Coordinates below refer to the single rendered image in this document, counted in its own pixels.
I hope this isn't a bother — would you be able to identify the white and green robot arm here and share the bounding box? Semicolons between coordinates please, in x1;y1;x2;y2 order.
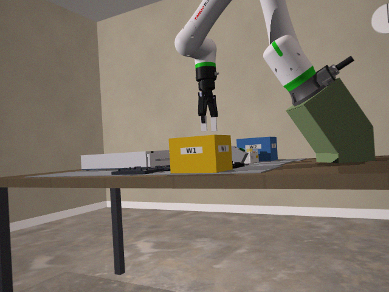
174;0;354;106

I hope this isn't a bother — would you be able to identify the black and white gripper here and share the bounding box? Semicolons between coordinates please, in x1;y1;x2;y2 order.
198;80;218;131

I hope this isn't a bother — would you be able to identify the grey bench mat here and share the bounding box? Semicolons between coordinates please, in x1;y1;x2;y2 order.
25;158;307;178

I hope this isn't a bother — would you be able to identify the blue open-top bin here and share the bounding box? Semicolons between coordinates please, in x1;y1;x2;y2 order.
236;137;278;161

